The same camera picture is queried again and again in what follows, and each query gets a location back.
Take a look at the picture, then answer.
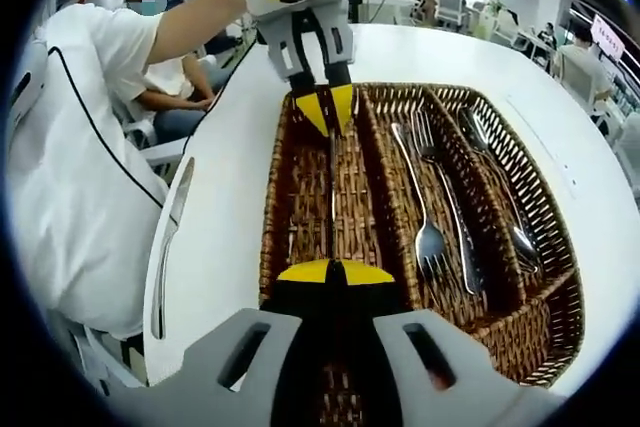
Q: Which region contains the pink hanging sign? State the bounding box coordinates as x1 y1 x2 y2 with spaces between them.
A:
589 16 626 66

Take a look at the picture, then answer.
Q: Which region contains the person in white shirt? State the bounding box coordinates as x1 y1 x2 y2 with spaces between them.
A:
7 4 174 343

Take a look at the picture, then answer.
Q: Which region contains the white chest device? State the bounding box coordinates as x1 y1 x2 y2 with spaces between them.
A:
7 39 49 138

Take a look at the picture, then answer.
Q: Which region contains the silver metal fork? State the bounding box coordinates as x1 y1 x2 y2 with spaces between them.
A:
390 121 449 281
410 109 484 297

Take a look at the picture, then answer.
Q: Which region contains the brown wicker storage slots basket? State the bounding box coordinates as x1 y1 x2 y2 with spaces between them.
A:
258 81 586 391

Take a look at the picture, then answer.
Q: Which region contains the silver metal spoon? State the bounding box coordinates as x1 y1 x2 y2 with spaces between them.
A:
472 116 545 274
457 107 539 273

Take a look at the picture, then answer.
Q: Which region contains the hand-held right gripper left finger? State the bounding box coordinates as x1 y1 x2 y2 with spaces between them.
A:
144 259 332 427

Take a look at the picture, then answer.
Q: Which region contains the white office chair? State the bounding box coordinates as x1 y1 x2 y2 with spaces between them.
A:
122 116 189 173

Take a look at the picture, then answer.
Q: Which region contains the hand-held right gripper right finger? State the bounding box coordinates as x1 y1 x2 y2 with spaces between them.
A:
332 259 561 427

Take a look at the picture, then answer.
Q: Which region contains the black chest device cable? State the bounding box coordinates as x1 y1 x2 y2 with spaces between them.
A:
45 45 165 211

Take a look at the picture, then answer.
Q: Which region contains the silver metal knife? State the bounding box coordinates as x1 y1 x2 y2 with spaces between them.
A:
325 131 339 264
149 156 196 341

